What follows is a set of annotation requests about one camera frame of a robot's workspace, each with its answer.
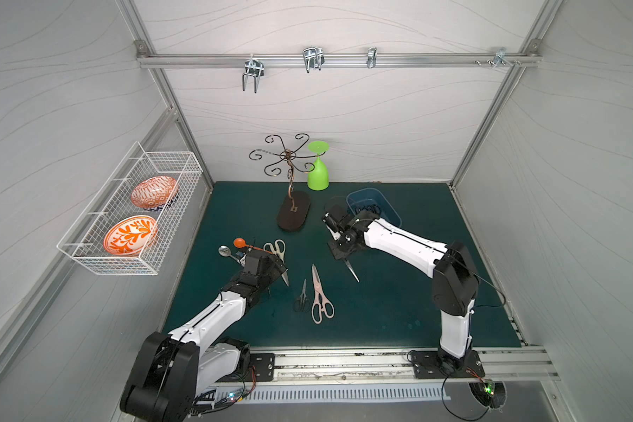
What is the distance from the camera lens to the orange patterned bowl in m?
0.70

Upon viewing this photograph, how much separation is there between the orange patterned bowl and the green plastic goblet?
44cm

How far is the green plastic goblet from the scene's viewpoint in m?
0.90
